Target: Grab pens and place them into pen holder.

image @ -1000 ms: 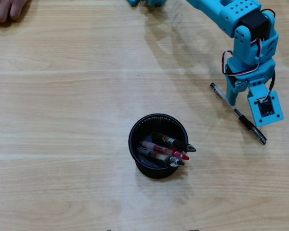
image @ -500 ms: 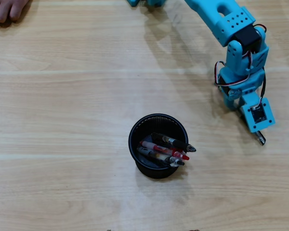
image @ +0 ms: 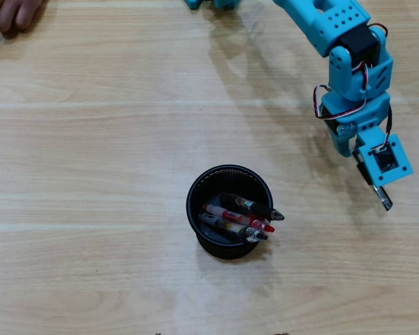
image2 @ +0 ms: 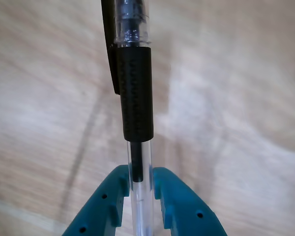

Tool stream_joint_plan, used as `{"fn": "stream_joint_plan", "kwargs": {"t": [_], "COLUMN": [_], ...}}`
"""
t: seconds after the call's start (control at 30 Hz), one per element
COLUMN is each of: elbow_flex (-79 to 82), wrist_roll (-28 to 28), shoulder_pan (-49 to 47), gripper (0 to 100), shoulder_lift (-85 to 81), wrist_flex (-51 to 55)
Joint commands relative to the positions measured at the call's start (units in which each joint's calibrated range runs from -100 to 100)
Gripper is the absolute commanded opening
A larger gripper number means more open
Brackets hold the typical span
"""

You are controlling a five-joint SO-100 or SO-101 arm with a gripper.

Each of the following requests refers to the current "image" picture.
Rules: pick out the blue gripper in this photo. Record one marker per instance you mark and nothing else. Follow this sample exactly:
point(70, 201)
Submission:
point(346, 130)

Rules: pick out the slim clear black-capped pen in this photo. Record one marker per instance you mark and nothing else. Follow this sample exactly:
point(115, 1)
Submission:
point(384, 200)

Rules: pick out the thick black retractable pen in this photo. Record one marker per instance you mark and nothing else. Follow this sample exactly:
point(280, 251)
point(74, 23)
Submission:
point(255, 207)

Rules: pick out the red clear pen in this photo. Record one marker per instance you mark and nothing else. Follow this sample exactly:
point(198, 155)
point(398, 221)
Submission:
point(230, 214)

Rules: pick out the grey grip clear pen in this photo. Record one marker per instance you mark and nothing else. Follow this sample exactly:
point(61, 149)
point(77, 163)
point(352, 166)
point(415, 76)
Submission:
point(223, 225)

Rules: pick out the black mesh pen holder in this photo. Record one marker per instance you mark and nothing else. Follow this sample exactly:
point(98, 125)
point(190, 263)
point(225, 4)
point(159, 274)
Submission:
point(227, 247)

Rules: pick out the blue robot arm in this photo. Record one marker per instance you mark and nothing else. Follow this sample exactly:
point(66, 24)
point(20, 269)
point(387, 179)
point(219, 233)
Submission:
point(321, 21)

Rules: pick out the person's right hand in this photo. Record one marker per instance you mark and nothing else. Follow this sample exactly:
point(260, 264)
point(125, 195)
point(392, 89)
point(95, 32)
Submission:
point(10, 12)

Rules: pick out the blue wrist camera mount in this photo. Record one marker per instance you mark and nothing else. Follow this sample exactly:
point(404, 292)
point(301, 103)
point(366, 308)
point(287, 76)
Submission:
point(373, 174)

